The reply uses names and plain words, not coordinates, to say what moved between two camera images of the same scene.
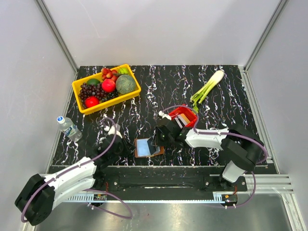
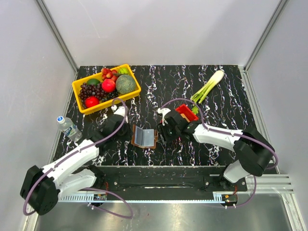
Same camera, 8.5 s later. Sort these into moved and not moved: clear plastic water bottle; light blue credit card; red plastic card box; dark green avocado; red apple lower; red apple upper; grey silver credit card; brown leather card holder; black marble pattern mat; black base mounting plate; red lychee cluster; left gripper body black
Moved: left gripper body black; brown leather card holder; light blue credit card; grey silver credit card
Not moved: red apple upper; red lychee cluster; clear plastic water bottle; black marble pattern mat; black base mounting plate; dark green avocado; red plastic card box; red apple lower
